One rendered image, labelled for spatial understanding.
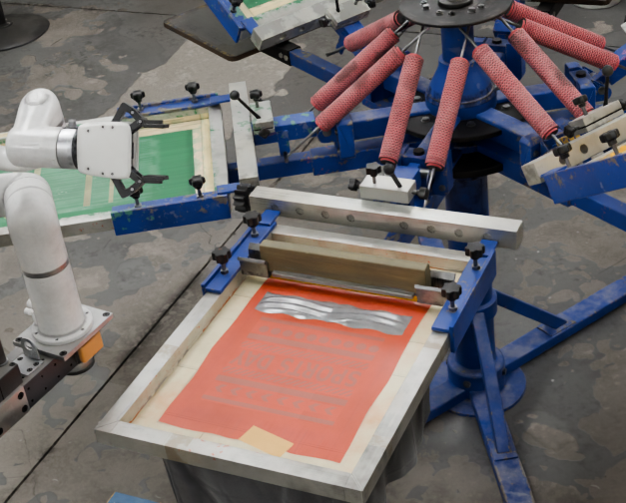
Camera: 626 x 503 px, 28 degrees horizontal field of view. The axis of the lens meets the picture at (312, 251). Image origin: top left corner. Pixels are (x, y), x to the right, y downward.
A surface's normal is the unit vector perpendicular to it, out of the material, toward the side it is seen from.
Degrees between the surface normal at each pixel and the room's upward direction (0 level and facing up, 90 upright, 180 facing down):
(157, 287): 0
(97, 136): 57
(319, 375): 0
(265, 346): 0
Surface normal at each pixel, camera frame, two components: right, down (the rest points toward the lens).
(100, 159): -0.20, 0.19
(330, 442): -0.11, -0.83
